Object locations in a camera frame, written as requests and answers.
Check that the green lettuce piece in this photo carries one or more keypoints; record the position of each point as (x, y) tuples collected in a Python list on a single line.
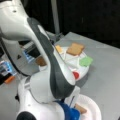
[(86, 61)]

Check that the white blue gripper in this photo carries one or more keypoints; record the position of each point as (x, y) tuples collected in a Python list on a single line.
[(68, 105)]

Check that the toasted bread slice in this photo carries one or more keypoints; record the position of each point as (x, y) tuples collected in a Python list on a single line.
[(75, 49), (80, 109)]

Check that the blue orange background device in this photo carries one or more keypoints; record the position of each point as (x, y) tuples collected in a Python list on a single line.
[(7, 73)]

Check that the red tomato slice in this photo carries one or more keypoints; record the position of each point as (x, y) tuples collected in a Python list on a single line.
[(76, 75)]

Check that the brown round meat patty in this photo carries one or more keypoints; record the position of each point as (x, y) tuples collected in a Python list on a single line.
[(40, 61)]

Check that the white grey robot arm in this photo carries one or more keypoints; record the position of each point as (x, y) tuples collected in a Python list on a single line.
[(49, 93)]

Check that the yellow cheese slice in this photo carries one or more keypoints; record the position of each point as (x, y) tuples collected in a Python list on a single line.
[(59, 49)]

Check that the white divided round tray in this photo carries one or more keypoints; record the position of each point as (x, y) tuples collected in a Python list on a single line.
[(80, 65)]

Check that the white paper plate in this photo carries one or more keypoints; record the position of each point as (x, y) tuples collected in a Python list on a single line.
[(93, 111)]

